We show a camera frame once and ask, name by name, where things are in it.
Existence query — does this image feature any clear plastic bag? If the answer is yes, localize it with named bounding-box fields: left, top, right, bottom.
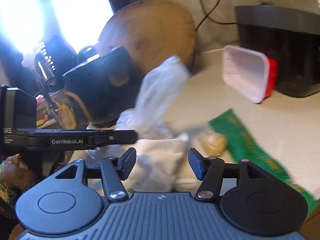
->
left=86, top=55, right=192, bottom=160

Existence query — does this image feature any white foam tray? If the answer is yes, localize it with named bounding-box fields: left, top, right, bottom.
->
left=222, top=46, right=278, bottom=104

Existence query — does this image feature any left hand knitted glove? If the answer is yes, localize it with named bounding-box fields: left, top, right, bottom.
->
left=1, top=154, right=39, bottom=219

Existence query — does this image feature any green snack wrapper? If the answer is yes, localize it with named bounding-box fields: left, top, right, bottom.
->
left=208, top=109, right=319, bottom=217

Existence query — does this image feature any white crumpled tissue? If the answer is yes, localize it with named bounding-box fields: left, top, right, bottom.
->
left=123, top=132, right=189, bottom=192

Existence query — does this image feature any dark blue rice cooker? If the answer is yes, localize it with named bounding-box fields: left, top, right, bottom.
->
left=62, top=47, right=144, bottom=124

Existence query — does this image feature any round wooden cutting board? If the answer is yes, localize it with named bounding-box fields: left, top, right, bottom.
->
left=95, top=0, right=196, bottom=74

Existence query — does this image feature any black countertop appliance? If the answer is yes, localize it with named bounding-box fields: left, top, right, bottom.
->
left=234, top=4, right=319, bottom=98

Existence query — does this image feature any black power cord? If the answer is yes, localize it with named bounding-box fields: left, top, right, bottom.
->
left=195, top=0, right=238, bottom=32

